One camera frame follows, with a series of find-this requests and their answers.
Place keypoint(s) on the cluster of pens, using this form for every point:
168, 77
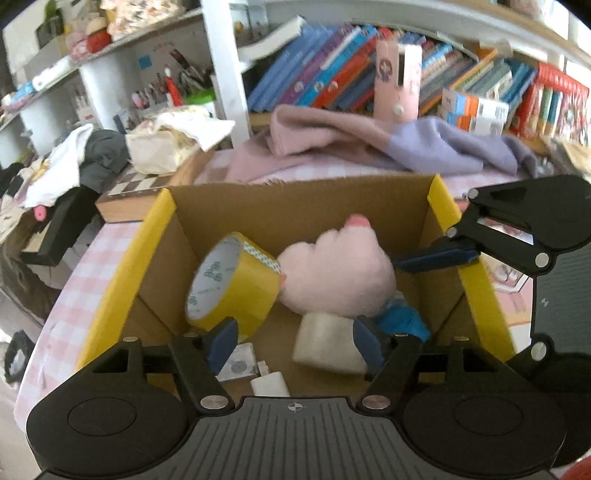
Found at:
175, 85

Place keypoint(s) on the grey garment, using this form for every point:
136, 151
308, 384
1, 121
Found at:
106, 157

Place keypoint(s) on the orange blue carton box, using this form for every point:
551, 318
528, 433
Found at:
475, 104
475, 127

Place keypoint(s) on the black bag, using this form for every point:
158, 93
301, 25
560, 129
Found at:
64, 226

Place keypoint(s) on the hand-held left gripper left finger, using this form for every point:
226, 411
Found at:
224, 345

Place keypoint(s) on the white garment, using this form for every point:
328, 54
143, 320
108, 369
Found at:
60, 170

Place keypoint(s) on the blue plastic packet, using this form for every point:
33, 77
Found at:
406, 323

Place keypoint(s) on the red book set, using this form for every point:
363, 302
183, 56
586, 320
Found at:
554, 92

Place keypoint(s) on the small white packet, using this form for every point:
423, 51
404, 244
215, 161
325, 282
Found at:
240, 364

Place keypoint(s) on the white charger plug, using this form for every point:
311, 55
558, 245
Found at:
270, 383

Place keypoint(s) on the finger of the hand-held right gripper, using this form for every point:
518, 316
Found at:
434, 258
545, 344

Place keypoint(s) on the pink pen holder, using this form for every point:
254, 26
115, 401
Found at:
388, 92

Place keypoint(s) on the red plush toy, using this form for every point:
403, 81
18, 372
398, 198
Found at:
98, 41

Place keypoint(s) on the floral pink doll decoration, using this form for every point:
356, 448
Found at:
138, 16

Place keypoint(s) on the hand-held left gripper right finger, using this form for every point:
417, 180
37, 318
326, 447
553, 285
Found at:
369, 347

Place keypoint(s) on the row of colourful books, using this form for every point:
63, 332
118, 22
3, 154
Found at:
323, 69

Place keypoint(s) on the white flat book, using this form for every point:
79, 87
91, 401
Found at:
272, 39

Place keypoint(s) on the yellow tape roll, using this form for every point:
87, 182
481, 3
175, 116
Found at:
249, 286

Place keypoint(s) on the dark brown garment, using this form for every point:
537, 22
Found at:
27, 272

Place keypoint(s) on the white side shelf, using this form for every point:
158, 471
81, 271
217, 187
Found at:
99, 87

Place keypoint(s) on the white bookshelf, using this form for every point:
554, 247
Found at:
226, 69

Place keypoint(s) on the cream rectangular block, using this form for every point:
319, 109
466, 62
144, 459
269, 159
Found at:
323, 341

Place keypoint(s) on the lavender cloth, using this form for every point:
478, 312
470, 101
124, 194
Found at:
332, 138

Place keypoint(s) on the wooden chess board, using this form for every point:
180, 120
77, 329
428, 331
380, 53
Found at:
138, 182

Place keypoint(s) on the cream cloth bag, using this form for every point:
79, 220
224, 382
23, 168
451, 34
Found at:
157, 147

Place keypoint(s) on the yellow cardboard box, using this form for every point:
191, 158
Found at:
129, 263

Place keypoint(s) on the pink plush toy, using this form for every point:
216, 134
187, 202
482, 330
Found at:
337, 272

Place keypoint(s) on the small pink toy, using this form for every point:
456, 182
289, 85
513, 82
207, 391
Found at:
41, 212

